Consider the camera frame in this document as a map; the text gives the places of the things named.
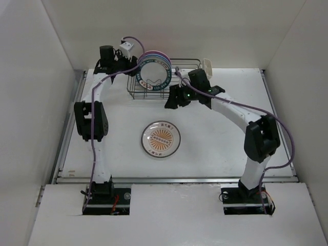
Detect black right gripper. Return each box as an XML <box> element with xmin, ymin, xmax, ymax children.
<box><xmin>165</xmin><ymin>82</ymin><xmax>199</xmax><ymax>109</ymax></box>

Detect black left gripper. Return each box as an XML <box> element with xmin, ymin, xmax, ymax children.
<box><xmin>112</xmin><ymin>50</ymin><xmax>140</xmax><ymax>76</ymax></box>

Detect green rimmed white plate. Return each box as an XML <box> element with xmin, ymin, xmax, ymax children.
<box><xmin>135</xmin><ymin>57</ymin><xmax>172</xmax><ymax>91</ymax></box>

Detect orange sunburst pattern plate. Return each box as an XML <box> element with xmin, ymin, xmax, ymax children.
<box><xmin>140</xmin><ymin>120</ymin><xmax>181</xmax><ymax>159</ymax></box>

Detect white plate grey flower outline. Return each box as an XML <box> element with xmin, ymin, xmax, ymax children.
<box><xmin>145</xmin><ymin>54</ymin><xmax>172</xmax><ymax>66</ymax></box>

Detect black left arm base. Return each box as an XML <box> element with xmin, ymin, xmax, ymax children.
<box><xmin>81</xmin><ymin>181</ymin><xmax>132</xmax><ymax>216</ymax></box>

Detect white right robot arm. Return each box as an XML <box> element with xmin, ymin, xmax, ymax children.
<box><xmin>165</xmin><ymin>68</ymin><xmax>280</xmax><ymax>202</ymax></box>

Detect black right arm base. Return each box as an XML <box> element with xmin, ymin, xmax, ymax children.
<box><xmin>219</xmin><ymin>182</ymin><xmax>276</xmax><ymax>216</ymax></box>

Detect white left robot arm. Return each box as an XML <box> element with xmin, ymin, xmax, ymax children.
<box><xmin>74</xmin><ymin>42</ymin><xmax>137</xmax><ymax>184</ymax></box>

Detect blue plate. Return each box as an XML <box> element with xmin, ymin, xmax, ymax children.
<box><xmin>145</xmin><ymin>52</ymin><xmax>170</xmax><ymax>60</ymax></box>

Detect pink plate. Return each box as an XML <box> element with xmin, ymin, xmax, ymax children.
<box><xmin>139</xmin><ymin>50</ymin><xmax>164</xmax><ymax>59</ymax></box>

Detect purple plate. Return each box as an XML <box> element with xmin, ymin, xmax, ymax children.
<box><xmin>145</xmin><ymin>50</ymin><xmax>171</xmax><ymax>62</ymax></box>

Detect white cutlery holder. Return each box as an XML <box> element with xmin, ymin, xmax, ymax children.
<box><xmin>202</xmin><ymin>58</ymin><xmax>213</xmax><ymax>80</ymax></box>

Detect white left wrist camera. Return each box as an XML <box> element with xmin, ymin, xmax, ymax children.
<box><xmin>119</xmin><ymin>42</ymin><xmax>134</xmax><ymax>59</ymax></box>

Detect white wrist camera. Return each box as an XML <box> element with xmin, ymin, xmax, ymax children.
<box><xmin>119</xmin><ymin>42</ymin><xmax>134</xmax><ymax>59</ymax></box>
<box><xmin>175</xmin><ymin>67</ymin><xmax>185</xmax><ymax>78</ymax></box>

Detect metal wire dish rack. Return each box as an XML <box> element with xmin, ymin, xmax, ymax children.
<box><xmin>126</xmin><ymin>58</ymin><xmax>202</xmax><ymax>100</ymax></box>

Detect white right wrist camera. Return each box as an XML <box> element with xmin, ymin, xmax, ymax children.
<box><xmin>175</xmin><ymin>67</ymin><xmax>185</xmax><ymax>78</ymax></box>

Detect metal table edge rail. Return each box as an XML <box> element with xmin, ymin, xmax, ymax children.
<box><xmin>54</xmin><ymin>176</ymin><xmax>299</xmax><ymax>184</ymax></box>

